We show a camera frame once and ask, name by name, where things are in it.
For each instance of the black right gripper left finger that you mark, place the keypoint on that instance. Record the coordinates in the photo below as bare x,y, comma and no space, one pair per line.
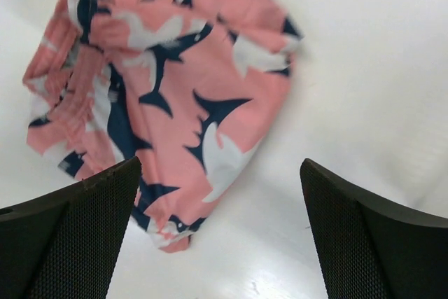
65,244

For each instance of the pink shark print shorts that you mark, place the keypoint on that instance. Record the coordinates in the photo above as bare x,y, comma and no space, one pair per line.
190,87

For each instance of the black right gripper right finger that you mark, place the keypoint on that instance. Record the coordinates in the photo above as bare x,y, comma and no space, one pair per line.
369,246

